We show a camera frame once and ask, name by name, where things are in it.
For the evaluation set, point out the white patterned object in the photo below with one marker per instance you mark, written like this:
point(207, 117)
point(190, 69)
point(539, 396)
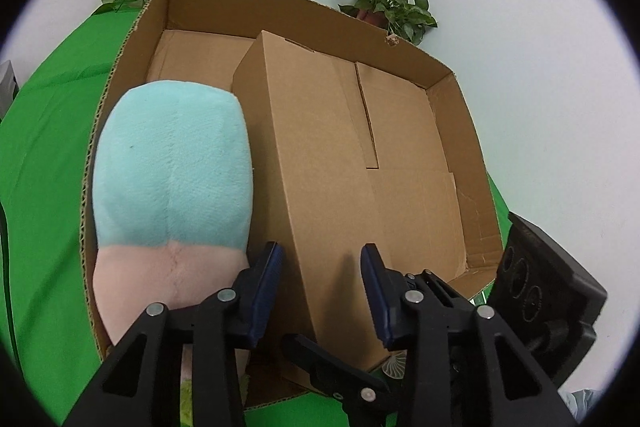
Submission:
point(395, 366)

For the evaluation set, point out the small cardboard box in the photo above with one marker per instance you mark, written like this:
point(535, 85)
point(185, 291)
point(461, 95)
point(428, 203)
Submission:
point(320, 147)

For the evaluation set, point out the green cloth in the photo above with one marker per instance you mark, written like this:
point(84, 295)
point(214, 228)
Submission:
point(45, 157)

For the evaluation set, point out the light blue cloth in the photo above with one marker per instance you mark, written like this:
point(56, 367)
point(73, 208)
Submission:
point(577, 404)

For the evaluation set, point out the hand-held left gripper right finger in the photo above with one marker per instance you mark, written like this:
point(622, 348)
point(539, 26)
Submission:
point(374, 292)

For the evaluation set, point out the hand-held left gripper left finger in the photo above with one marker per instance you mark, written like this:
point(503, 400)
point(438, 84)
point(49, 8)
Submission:
point(266, 287)

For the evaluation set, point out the light blue pink plush toy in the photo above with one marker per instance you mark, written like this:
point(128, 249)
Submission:
point(170, 167)

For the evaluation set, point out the grey object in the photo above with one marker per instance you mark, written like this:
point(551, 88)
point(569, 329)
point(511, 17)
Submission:
point(7, 84)

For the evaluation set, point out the large cardboard box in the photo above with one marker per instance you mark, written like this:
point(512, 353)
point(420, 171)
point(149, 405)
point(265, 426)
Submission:
point(445, 117)

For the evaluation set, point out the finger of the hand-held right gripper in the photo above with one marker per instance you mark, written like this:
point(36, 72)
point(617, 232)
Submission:
point(330, 369)

